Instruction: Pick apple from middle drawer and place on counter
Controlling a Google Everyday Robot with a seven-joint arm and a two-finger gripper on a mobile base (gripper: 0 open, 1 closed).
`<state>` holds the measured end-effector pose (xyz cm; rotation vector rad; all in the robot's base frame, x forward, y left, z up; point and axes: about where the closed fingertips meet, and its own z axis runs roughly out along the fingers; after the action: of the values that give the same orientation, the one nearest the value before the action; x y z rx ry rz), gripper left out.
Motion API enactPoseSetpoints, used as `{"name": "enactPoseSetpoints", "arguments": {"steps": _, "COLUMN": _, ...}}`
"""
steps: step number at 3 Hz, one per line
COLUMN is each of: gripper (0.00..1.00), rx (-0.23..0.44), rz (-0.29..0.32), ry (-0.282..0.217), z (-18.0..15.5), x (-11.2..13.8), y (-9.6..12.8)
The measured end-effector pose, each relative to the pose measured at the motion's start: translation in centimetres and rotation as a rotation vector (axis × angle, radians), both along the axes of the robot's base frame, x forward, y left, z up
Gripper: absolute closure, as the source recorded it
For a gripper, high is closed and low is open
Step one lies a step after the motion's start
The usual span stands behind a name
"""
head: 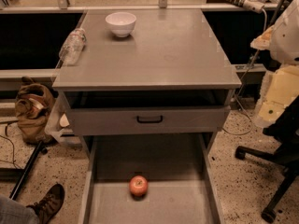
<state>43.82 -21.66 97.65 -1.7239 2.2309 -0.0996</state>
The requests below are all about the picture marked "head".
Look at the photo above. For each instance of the grey top drawer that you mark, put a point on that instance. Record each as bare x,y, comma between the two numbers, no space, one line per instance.
138,112

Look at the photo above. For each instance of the white ceramic bowl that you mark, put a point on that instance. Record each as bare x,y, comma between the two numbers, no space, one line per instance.
121,24

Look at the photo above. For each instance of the brown leather shoe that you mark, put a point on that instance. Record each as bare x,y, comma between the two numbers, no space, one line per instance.
50,205

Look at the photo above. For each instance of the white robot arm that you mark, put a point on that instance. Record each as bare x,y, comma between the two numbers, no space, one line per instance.
284,46

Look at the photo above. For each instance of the blue jeans leg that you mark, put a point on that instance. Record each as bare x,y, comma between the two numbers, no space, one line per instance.
12,212

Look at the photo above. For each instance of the grey open middle drawer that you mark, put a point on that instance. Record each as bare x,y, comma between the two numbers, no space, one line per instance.
180,187

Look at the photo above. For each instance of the grey drawer cabinet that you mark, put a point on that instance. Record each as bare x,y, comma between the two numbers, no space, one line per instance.
169,50

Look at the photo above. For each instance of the clear plastic water bottle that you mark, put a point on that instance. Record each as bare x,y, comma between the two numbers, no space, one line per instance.
73,46

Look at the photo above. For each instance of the black metal pole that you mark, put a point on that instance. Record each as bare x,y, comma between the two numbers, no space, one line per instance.
40,148

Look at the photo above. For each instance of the red apple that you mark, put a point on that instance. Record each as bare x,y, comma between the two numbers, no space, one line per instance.
138,185

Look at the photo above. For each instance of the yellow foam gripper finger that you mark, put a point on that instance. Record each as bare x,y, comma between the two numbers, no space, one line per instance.
262,42
279,89

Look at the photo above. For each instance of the brown backpack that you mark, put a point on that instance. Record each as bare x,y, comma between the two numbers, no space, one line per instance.
33,106

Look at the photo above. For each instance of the clear plastic storage bin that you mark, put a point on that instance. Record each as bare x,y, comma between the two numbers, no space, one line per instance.
58,126

